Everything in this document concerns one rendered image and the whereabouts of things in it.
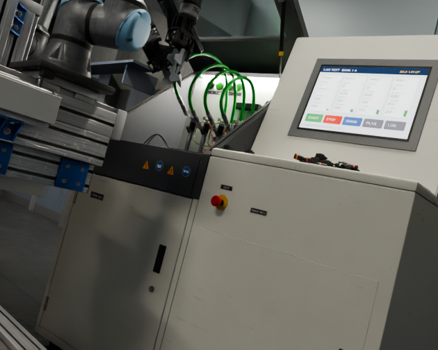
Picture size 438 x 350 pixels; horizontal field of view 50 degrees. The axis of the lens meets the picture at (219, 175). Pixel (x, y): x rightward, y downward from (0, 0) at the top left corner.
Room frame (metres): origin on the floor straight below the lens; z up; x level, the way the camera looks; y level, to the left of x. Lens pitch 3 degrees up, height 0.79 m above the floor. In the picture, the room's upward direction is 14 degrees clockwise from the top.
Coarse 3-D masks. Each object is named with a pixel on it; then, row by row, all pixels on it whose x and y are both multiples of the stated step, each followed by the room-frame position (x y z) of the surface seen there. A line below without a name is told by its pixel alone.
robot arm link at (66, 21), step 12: (72, 0) 1.28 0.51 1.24; (84, 0) 1.28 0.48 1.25; (96, 0) 1.30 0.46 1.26; (60, 12) 1.29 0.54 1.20; (72, 12) 1.27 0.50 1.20; (84, 12) 1.27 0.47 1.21; (60, 24) 1.28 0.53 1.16; (72, 24) 1.28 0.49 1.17; (84, 24) 1.27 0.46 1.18; (72, 36) 1.28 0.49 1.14; (84, 36) 1.29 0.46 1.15
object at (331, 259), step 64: (256, 192) 1.51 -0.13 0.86; (320, 192) 1.38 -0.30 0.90; (384, 192) 1.26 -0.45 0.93; (192, 256) 1.62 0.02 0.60; (256, 256) 1.47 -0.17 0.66; (320, 256) 1.35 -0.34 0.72; (384, 256) 1.24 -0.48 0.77; (192, 320) 1.58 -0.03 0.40; (256, 320) 1.44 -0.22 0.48; (320, 320) 1.32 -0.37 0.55; (384, 320) 1.22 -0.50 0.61
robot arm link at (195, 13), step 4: (184, 4) 1.71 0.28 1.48; (188, 4) 1.71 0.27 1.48; (192, 4) 1.71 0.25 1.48; (180, 8) 1.72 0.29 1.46; (184, 8) 1.71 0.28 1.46; (188, 8) 1.70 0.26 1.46; (192, 8) 1.71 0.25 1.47; (196, 8) 1.72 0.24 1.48; (184, 12) 1.71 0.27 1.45; (188, 12) 1.71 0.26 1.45; (192, 12) 1.71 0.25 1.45; (196, 12) 1.72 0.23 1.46; (196, 16) 1.72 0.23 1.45
